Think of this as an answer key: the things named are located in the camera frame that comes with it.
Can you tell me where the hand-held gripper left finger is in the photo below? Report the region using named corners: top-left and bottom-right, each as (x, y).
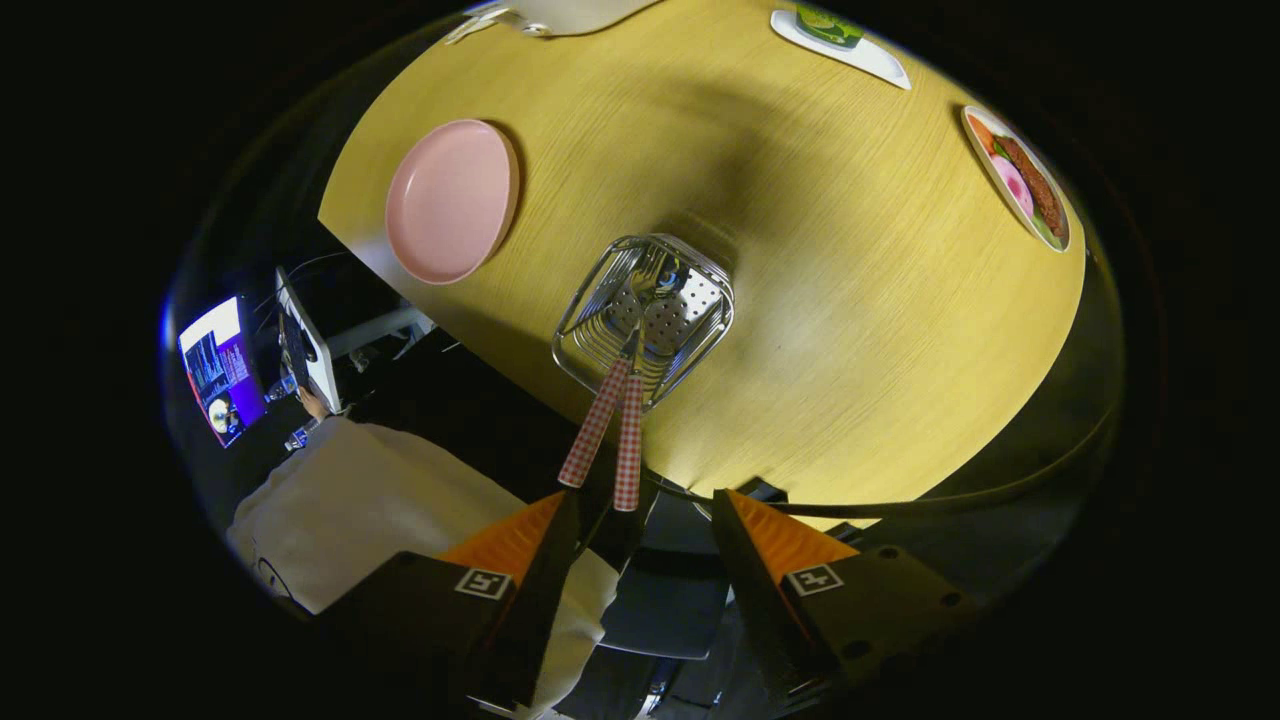
top-left (320, 490), bottom-right (581, 711)

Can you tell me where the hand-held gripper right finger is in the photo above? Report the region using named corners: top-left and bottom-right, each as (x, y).
top-left (712, 488), bottom-right (986, 701)

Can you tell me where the checkered handle spoon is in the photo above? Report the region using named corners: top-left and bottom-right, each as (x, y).
top-left (613, 262), bottom-right (691, 513)

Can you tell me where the checkered handle fork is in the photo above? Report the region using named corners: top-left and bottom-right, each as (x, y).
top-left (558, 250), bottom-right (651, 489)

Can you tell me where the dark grey chair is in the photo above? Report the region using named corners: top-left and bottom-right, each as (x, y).
top-left (600, 490), bottom-right (736, 661)

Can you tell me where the perforated metal basket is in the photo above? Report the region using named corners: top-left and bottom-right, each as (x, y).
top-left (552, 234), bottom-right (736, 413)

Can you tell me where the white desk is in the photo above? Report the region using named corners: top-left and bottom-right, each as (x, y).
top-left (325, 305), bottom-right (438, 363)

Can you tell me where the white laptop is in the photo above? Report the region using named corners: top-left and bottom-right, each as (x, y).
top-left (275, 265), bottom-right (343, 413)

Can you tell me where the computer monitor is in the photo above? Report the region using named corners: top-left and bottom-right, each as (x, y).
top-left (178, 296), bottom-right (267, 448)

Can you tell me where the pink plate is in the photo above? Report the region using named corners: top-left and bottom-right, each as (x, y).
top-left (386, 119), bottom-right (521, 286)

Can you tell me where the white plate of food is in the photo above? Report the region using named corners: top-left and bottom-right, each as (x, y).
top-left (961, 105), bottom-right (1072, 253)

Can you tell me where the white coaster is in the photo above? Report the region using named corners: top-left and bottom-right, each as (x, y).
top-left (770, 8), bottom-right (913, 91)

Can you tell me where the green label drink bottle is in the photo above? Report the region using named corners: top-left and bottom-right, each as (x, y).
top-left (795, 2), bottom-right (866, 49)

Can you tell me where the white divided snack dish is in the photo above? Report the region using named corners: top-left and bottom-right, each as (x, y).
top-left (445, 8), bottom-right (516, 46)

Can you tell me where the white toaster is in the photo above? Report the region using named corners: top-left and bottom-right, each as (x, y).
top-left (505, 0), bottom-right (661, 38)

